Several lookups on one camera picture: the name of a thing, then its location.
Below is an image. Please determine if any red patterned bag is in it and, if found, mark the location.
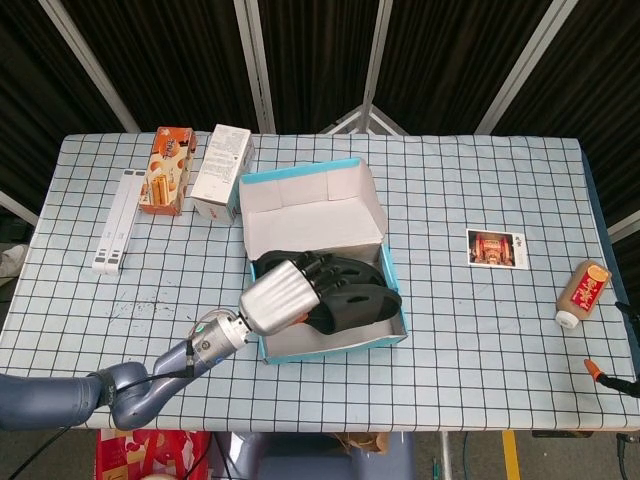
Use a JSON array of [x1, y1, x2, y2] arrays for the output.
[[96, 428, 214, 480]]

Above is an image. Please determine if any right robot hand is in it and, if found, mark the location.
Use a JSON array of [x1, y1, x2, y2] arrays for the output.
[[583, 298, 640, 400]]

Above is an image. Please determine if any brown bottle with white cap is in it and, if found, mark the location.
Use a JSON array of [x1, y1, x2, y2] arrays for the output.
[[555, 259, 613, 329]]

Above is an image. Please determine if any white carton box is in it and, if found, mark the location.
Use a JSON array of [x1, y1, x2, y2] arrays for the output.
[[191, 123, 256, 226]]

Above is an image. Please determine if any white rounded object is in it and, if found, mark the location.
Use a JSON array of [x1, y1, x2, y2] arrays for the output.
[[0, 244, 26, 282]]

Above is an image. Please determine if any silver triangular partition foot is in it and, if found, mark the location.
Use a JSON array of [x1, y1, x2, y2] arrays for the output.
[[319, 104, 411, 136]]

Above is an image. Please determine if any blue cardboard shoe box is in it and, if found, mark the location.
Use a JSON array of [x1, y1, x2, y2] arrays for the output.
[[238, 157, 411, 365]]

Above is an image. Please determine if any blue checkered tablecloth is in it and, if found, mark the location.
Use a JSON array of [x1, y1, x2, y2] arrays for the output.
[[0, 130, 640, 434]]

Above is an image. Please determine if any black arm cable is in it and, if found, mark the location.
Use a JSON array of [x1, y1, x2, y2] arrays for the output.
[[0, 309, 236, 480]]

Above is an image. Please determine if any photo postcard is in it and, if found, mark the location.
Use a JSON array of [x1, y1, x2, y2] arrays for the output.
[[466, 228, 530, 270]]

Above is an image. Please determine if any green cable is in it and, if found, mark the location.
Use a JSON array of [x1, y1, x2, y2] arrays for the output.
[[461, 432, 474, 480]]

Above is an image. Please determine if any orange biscuit box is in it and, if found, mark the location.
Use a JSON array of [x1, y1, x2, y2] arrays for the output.
[[138, 126, 197, 216]]

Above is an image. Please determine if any metal table leg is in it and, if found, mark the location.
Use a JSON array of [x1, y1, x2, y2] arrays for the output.
[[439, 432, 454, 480]]

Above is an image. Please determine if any black rubber slipper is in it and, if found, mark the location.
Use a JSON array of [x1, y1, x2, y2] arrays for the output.
[[299, 281, 404, 335], [252, 251, 387, 290]]

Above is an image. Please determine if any silver partition frame post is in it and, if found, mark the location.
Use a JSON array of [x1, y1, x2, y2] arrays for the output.
[[362, 0, 396, 134], [0, 189, 41, 226], [607, 209, 640, 241], [233, 0, 276, 134], [39, 0, 142, 134], [474, 0, 581, 135]]

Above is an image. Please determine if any white power strip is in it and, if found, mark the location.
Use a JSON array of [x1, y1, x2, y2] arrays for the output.
[[91, 168, 147, 275]]

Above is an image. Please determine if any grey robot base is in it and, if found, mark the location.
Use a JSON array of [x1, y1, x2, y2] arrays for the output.
[[214, 432, 416, 480]]

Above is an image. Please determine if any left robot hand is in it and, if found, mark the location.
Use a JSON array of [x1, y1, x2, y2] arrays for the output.
[[238, 252, 351, 337]]

